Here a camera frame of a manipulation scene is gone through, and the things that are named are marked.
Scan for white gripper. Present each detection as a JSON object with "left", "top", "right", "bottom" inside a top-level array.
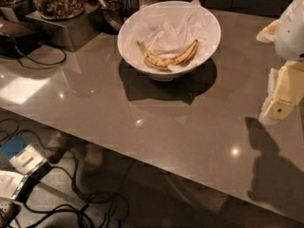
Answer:
[{"left": 256, "top": 0, "right": 304, "bottom": 124}]

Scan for yellow spotted banana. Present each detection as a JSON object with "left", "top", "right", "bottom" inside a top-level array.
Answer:
[{"left": 137, "top": 40, "right": 199, "bottom": 71}]

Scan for white ceramic bowl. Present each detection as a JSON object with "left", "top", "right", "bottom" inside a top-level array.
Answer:
[{"left": 118, "top": 8, "right": 221, "bottom": 82}]

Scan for white paper napkin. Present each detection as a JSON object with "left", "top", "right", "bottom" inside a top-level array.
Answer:
[{"left": 120, "top": 0, "right": 208, "bottom": 74}]

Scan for grey metal stand block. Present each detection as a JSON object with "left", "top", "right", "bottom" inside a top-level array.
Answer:
[{"left": 27, "top": 5, "right": 105, "bottom": 51}]

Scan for glass jar of nuts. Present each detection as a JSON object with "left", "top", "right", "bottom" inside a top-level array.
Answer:
[{"left": 32, "top": 0, "right": 86, "bottom": 20}]

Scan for dark brown device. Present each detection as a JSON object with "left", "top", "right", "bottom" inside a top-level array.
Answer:
[{"left": 0, "top": 20, "right": 41, "bottom": 57}]

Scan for blue white box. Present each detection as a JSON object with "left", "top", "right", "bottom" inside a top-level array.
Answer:
[{"left": 0, "top": 135, "right": 47, "bottom": 175}]

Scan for white box on floor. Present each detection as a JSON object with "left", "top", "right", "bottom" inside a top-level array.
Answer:
[{"left": 0, "top": 170, "right": 25, "bottom": 200}]

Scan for power strip on floor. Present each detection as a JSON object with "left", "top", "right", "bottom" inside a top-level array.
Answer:
[{"left": 0, "top": 200, "right": 18, "bottom": 228}]

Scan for black wire mesh cup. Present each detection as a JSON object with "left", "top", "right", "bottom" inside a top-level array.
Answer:
[{"left": 121, "top": 0, "right": 140, "bottom": 17}]

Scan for black cable on table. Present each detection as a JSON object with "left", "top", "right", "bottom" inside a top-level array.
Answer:
[{"left": 12, "top": 43, "right": 67, "bottom": 70}]

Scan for black floor cables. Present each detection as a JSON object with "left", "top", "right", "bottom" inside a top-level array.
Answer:
[{"left": 0, "top": 117, "right": 131, "bottom": 228}]

